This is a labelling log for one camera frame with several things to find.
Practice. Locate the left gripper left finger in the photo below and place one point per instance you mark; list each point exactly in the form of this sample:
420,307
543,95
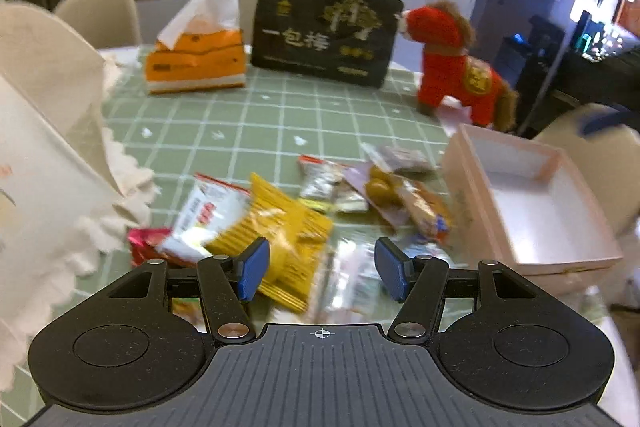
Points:
227,284

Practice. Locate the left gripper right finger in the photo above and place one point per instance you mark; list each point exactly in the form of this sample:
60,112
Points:
418,284

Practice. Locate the white red snack packet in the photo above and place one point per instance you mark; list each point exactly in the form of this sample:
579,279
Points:
210,209

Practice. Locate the yellow snack packet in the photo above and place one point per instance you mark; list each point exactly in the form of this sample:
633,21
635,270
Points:
297,236

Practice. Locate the red glossy snack packet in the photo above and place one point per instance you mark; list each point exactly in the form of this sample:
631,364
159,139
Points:
145,244

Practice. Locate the bread snack packet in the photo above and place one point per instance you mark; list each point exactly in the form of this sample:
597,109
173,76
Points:
427,210

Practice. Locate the green olives packet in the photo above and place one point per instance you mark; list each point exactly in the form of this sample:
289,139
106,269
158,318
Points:
377,188

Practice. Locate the pink open box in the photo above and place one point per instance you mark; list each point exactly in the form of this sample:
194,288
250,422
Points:
524,204

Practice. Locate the small candy packet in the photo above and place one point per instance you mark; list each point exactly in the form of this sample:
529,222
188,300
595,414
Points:
320,178

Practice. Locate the green checked tablecloth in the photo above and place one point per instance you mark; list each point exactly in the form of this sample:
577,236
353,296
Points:
263,128

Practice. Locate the cream canvas bag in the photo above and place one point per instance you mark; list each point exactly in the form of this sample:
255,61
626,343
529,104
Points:
69,191

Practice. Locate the red plush horse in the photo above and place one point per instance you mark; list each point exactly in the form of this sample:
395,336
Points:
448,68

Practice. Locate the beige chair right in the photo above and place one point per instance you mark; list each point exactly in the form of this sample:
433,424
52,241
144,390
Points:
606,152

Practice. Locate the beige chair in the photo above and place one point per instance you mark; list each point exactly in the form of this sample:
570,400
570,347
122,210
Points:
606,152
102,23

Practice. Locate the orange tissue pack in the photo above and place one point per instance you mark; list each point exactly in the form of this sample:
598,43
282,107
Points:
201,48

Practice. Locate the black printed snack box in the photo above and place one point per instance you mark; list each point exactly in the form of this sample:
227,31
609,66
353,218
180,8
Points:
343,40

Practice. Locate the beige chair far left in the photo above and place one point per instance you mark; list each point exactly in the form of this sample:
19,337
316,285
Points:
102,23

